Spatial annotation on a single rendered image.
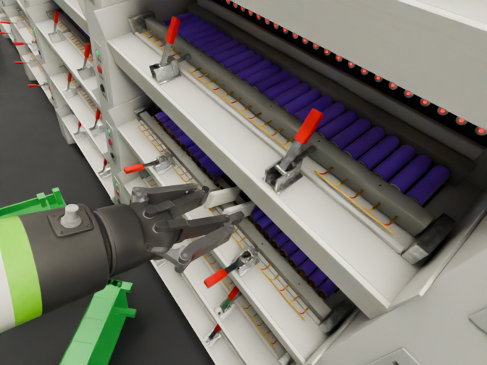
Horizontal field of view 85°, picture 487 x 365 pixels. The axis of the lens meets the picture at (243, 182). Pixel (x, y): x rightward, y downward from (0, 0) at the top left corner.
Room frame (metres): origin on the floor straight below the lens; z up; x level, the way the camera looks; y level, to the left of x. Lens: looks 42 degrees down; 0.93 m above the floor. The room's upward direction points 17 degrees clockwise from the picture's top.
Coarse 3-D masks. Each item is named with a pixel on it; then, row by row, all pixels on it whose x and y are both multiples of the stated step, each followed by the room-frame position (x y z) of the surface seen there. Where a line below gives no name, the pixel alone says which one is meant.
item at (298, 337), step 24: (144, 96) 0.55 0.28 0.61; (120, 120) 0.50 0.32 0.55; (144, 144) 0.45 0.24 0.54; (192, 216) 0.31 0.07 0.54; (240, 240) 0.28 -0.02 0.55; (264, 264) 0.24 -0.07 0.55; (240, 288) 0.21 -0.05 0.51; (264, 288) 0.21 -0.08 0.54; (312, 288) 0.22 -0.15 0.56; (264, 312) 0.18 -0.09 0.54; (288, 312) 0.18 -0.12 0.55; (336, 312) 0.18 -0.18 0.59; (288, 336) 0.15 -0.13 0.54; (312, 336) 0.16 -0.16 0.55; (336, 336) 0.15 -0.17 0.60; (312, 360) 0.12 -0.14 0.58
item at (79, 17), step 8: (56, 0) 0.72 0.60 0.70; (64, 0) 0.64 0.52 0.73; (72, 0) 0.65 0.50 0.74; (80, 0) 0.55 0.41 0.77; (64, 8) 0.67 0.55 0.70; (72, 8) 0.61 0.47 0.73; (80, 8) 0.55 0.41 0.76; (72, 16) 0.64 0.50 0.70; (80, 16) 0.58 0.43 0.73; (80, 24) 0.61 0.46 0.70; (88, 32) 0.58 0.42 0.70
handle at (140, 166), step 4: (160, 160) 0.39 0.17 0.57; (136, 164) 0.36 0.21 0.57; (140, 164) 0.37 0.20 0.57; (144, 164) 0.37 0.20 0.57; (148, 164) 0.37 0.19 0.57; (152, 164) 0.38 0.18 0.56; (156, 164) 0.38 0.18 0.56; (124, 168) 0.34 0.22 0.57; (128, 168) 0.35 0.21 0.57; (132, 168) 0.35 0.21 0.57; (136, 168) 0.35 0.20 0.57; (140, 168) 0.36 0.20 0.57; (128, 172) 0.34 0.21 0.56
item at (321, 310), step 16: (144, 112) 0.52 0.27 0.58; (160, 128) 0.48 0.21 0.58; (160, 144) 0.45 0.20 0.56; (176, 144) 0.44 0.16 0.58; (192, 176) 0.38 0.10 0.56; (224, 208) 0.31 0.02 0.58; (240, 224) 0.29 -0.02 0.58; (256, 240) 0.27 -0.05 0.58; (272, 256) 0.25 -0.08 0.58; (288, 272) 0.23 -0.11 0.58; (304, 288) 0.21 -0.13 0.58; (320, 304) 0.19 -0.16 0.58; (304, 320) 0.17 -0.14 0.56; (320, 320) 0.18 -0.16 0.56
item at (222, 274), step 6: (240, 258) 0.23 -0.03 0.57; (234, 264) 0.22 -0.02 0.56; (240, 264) 0.22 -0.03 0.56; (222, 270) 0.20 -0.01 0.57; (228, 270) 0.21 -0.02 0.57; (210, 276) 0.19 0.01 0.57; (216, 276) 0.19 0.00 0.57; (222, 276) 0.19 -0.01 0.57; (204, 282) 0.18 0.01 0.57; (210, 282) 0.18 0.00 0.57; (216, 282) 0.18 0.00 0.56
